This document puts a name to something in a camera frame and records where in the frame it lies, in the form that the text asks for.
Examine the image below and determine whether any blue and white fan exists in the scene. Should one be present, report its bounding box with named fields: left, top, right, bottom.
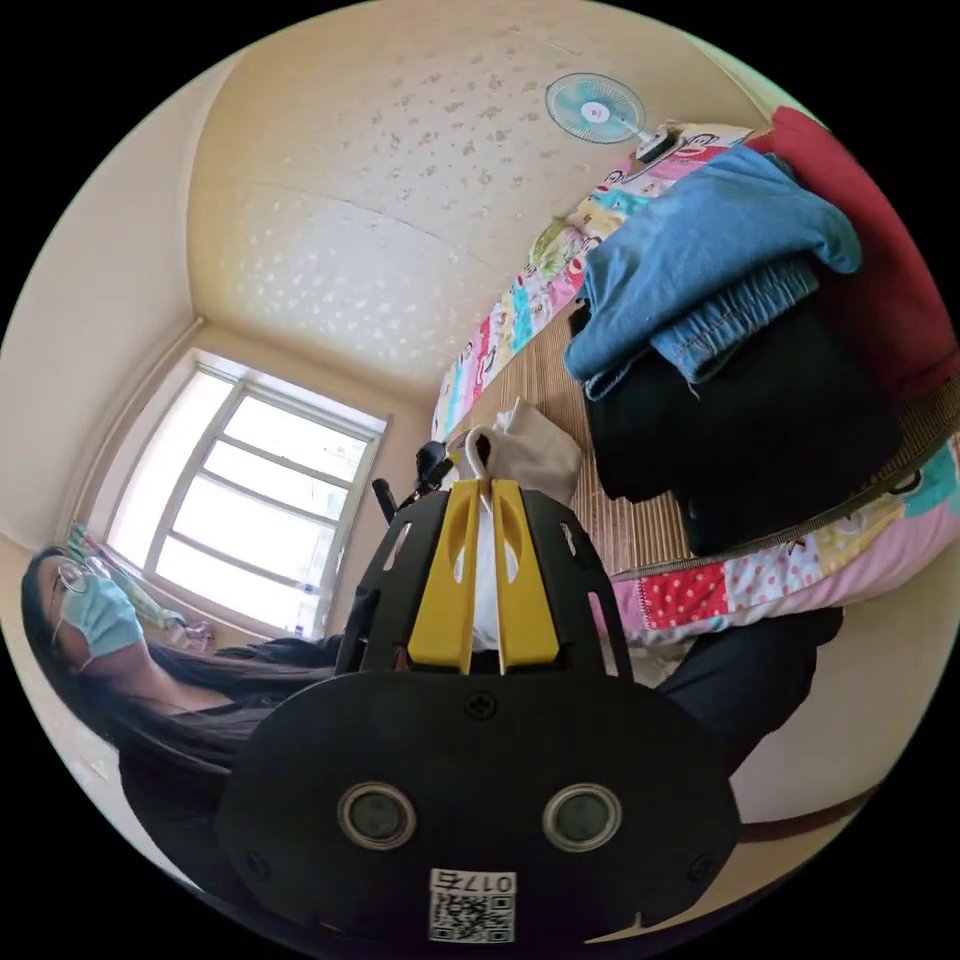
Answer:
left=545, top=72, right=684, bottom=163

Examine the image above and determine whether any person's body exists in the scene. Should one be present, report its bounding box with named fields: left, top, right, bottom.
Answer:
left=20, top=545, right=846, bottom=913

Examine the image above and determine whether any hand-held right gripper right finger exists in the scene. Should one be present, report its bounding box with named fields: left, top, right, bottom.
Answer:
left=490, top=479, right=562, bottom=673

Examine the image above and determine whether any window with white frame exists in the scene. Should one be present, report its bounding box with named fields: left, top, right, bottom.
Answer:
left=103, top=358, right=390, bottom=640

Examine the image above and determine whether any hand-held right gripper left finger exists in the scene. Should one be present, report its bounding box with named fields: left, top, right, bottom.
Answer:
left=407, top=479, right=482, bottom=673

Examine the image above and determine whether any pile of clothes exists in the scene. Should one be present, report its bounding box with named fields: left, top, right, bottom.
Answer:
left=562, top=104, right=960, bottom=558

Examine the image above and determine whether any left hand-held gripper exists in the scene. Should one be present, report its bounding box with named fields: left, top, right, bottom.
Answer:
left=395, top=440, right=460, bottom=513

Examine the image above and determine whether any bed with patchwork quilt and mat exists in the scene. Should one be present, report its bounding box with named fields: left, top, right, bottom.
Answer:
left=430, top=122, right=960, bottom=648

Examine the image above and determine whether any white long sleeve shirt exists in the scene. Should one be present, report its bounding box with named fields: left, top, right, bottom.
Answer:
left=463, top=398, right=585, bottom=655

